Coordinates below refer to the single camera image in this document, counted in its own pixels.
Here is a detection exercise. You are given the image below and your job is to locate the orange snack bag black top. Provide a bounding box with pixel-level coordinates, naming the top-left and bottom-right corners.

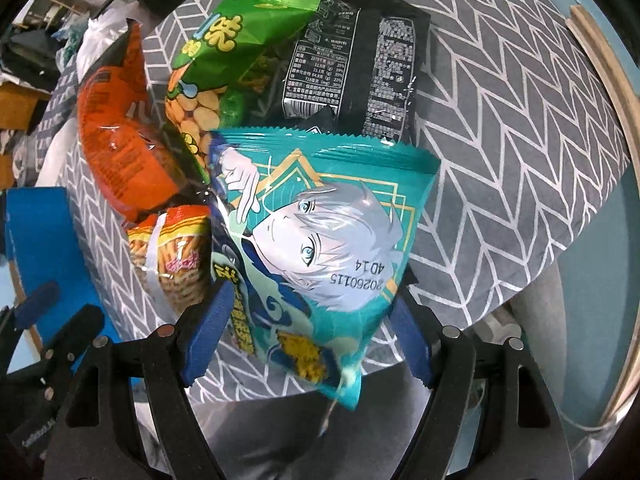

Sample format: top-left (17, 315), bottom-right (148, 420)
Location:
top-left (77, 19), bottom-right (211, 223)

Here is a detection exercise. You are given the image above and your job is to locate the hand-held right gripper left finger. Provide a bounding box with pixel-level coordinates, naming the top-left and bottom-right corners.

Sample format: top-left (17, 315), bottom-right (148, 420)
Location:
top-left (42, 277), bottom-right (236, 480)

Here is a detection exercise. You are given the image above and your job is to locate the blue cardboard box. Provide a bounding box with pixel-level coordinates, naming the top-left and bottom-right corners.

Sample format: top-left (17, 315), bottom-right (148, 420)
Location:
top-left (5, 187), bottom-right (108, 361)

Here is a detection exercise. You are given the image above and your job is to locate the orange noodle snack bag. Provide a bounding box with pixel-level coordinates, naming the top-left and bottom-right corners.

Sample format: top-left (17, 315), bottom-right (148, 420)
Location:
top-left (126, 204), bottom-right (213, 316)

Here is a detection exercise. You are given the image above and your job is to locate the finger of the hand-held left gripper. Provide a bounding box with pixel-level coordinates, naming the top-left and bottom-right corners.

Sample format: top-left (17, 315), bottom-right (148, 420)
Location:
top-left (20, 304), bottom-right (105, 401)
top-left (0, 282), bottom-right (61, 376)

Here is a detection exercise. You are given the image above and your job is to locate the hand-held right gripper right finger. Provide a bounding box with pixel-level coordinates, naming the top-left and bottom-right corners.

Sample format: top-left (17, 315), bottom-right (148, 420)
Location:
top-left (392, 280), bottom-right (576, 480)

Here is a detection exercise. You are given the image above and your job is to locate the teal and white plastic bag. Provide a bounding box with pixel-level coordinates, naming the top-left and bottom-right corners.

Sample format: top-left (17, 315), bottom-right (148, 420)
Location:
top-left (55, 10), bottom-right (87, 66)

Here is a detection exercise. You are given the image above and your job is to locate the teal cartoon snack bag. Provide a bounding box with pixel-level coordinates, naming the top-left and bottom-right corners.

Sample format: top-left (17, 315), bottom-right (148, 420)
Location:
top-left (207, 127), bottom-right (441, 411)

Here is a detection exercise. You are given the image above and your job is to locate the green snack bag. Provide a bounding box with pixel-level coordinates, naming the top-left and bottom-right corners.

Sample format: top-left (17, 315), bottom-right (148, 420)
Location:
top-left (165, 0), bottom-right (323, 181)

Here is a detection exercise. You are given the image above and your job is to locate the curved wooden strip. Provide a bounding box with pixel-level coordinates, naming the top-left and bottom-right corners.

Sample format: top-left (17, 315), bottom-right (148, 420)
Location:
top-left (567, 4), bottom-right (640, 428)

